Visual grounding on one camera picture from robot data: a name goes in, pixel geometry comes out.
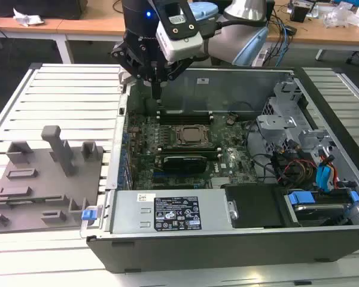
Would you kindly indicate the small black container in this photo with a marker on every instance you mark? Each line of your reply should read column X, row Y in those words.
column 299, row 13

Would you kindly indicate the metal drive cage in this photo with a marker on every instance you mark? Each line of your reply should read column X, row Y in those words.
column 275, row 125

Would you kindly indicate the grey parts rack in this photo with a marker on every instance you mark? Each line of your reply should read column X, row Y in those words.
column 48, row 185

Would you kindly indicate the black RAM slot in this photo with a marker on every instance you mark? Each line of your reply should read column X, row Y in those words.
column 185, row 119
column 188, row 149

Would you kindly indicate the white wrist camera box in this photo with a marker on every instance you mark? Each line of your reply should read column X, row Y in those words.
column 179, row 42

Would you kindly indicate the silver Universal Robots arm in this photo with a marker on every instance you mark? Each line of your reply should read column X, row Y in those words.
column 245, row 42

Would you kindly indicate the metal CPU socket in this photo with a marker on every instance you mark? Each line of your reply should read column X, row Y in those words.
column 178, row 136

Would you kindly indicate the silver chipset heatsink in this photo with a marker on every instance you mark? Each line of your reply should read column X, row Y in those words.
column 220, row 183

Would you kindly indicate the crumpled white paper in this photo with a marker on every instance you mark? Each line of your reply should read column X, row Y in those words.
column 27, row 18

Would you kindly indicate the wooden desk with clutter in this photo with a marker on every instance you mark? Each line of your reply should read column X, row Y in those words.
column 317, row 34

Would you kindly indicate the blue case latch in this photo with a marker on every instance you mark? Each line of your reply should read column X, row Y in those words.
column 88, row 215

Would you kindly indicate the long wooden desk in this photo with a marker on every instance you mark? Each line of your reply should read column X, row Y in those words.
column 77, row 25

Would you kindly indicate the large black box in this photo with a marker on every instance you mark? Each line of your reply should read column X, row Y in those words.
column 39, row 9

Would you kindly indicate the grey power supply unit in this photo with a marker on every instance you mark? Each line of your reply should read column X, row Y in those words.
column 128, row 209

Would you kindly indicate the round coin battery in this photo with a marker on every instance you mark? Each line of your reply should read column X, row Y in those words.
column 231, row 120

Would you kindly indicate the CPU with metal lid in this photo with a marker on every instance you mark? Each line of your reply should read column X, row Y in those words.
column 195, row 134

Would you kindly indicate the black graphics card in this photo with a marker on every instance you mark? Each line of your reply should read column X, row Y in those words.
column 184, row 167

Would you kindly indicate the black plastic shroud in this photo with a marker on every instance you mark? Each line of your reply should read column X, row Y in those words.
column 254, row 203

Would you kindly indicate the clear plastic bags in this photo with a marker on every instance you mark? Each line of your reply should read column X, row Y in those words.
column 341, row 15

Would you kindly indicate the hard disk in blue carrier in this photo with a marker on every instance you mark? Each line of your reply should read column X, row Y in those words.
column 317, row 209

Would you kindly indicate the green motherboard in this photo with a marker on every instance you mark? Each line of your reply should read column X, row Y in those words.
column 227, row 149

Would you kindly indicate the white power strip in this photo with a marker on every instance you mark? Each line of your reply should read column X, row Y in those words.
column 259, row 57

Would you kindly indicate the black open PC case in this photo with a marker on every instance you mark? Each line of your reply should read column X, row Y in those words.
column 227, row 251

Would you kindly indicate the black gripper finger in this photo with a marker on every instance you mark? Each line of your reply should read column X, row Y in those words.
column 176, row 70
column 122, row 55

